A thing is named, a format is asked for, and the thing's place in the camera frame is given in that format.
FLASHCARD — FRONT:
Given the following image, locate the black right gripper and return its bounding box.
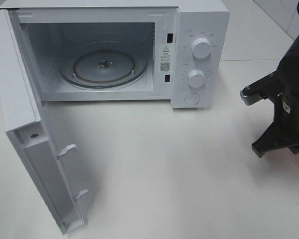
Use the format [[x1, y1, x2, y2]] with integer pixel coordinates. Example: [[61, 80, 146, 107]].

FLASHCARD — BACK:
[[251, 74, 299, 159]]

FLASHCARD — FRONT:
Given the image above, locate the round white door-release button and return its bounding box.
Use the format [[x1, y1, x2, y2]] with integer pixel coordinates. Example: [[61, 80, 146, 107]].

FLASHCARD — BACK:
[[184, 93, 200, 105]]

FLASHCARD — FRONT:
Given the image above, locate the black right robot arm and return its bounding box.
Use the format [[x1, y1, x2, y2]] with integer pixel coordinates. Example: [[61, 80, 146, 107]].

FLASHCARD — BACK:
[[240, 36, 299, 157]]

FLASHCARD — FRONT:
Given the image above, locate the lower white microwave knob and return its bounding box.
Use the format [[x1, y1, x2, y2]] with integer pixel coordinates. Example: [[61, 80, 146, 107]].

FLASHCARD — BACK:
[[187, 70, 206, 88]]

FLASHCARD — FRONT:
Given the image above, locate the white microwave knob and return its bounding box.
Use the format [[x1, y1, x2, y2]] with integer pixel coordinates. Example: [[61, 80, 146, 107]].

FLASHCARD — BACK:
[[190, 36, 211, 59], [187, 70, 206, 88]]

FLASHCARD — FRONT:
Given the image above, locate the upper white microwave knob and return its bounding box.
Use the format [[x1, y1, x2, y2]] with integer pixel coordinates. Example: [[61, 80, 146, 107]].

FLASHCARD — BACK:
[[190, 36, 211, 59]]

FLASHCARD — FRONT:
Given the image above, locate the white microwave oven body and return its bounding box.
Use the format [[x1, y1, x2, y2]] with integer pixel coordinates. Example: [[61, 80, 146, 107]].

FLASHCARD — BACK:
[[0, 0, 230, 109]]

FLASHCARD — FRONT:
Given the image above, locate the glass microwave turntable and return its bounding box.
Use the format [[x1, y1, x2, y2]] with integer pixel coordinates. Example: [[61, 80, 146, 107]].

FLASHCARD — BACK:
[[59, 49, 148, 89]]

